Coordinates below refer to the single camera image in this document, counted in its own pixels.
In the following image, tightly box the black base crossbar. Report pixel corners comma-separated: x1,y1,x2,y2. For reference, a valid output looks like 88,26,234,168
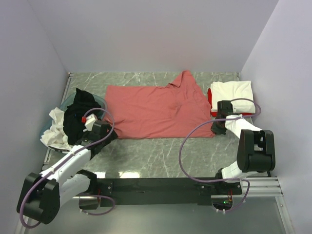
93,177,242,206

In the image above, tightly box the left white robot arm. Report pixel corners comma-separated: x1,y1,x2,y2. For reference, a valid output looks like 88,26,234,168
17,120,117,224

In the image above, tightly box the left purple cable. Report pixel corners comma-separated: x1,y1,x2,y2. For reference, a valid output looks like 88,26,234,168
19,108,117,229

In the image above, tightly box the black t shirt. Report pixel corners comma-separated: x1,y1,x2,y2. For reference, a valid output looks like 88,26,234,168
63,88,106,145

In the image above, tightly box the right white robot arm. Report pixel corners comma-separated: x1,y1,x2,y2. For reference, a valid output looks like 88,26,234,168
211,100,276,195

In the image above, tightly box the pink t shirt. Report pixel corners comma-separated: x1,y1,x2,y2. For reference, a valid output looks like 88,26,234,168
105,71,211,139

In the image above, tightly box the folded white t shirt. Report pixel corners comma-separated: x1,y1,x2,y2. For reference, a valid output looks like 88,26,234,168
208,81,255,115

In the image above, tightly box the crumpled white t shirt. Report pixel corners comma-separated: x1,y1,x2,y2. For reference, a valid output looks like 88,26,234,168
40,107,72,153

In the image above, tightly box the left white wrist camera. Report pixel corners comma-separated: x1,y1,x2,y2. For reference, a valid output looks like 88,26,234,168
81,114,98,132

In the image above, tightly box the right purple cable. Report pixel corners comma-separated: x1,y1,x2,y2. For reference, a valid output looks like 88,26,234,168
178,97,262,213

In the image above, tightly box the purple cable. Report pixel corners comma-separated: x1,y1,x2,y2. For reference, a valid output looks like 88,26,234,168
19,108,117,229
178,97,262,213

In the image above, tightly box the folded red t shirt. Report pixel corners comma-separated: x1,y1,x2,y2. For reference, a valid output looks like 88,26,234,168
207,87,253,118

